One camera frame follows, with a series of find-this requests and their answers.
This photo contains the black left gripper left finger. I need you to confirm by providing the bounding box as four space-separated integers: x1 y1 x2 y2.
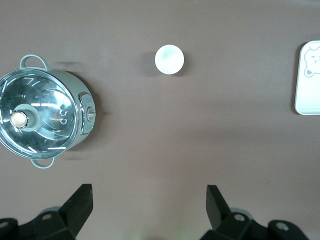
17 184 94 240

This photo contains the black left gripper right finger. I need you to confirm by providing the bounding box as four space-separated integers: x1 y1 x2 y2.
201 184 270 240

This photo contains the white plastic cup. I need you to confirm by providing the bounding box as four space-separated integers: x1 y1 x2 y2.
154 44 185 75

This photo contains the cream bear print tray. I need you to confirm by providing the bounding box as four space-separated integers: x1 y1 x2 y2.
293 40 320 116

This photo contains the glass pot lid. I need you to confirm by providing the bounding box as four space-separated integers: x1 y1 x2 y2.
0 68 82 160

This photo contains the green electric cooking pot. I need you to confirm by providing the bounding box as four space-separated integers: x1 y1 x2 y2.
0 54 97 171

